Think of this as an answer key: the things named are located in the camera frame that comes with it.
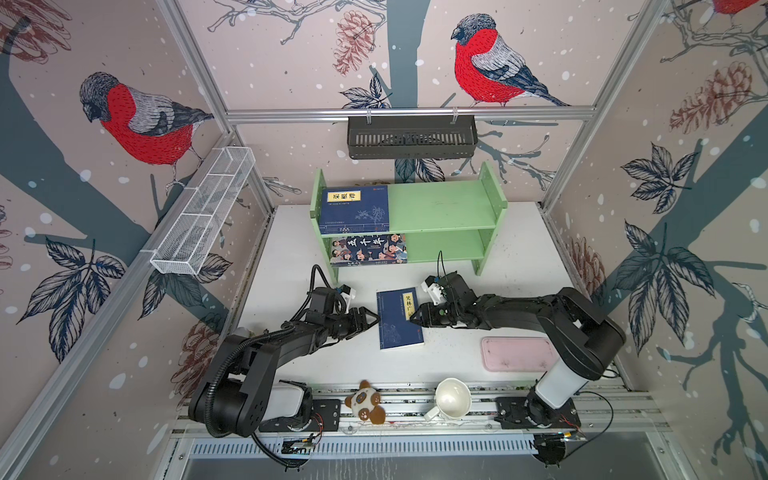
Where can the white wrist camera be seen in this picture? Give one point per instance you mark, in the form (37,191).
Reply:
(347,293)
(434,290)

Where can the dark blue book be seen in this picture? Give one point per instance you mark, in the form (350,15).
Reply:
(362,209)
(394,308)

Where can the pink plastic tray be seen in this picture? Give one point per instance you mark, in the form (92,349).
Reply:
(518,354)

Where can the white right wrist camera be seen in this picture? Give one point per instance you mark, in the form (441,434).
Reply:
(434,290)

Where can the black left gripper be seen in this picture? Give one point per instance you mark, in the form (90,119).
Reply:
(364,323)

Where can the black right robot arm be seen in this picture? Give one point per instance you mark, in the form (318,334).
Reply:
(586,339)

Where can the black hanging wall basket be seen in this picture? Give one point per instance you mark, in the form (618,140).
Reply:
(411,137)

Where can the brown white plush toy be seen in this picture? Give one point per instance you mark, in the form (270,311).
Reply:
(365,404)

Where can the white ceramic mug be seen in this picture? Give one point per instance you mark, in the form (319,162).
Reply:
(453,401)

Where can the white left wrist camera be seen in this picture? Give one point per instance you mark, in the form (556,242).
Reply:
(347,293)

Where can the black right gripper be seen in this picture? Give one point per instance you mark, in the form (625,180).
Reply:
(427,314)

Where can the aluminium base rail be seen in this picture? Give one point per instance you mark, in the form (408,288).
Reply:
(493,426)

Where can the white wire mesh basket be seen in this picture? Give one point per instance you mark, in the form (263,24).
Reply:
(192,235)

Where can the colourful cartoon cover book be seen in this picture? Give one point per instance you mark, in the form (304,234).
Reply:
(363,250)

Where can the green wooden shelf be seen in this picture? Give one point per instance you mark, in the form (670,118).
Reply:
(455,220)

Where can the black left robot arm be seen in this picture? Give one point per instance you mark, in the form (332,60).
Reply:
(233,394)

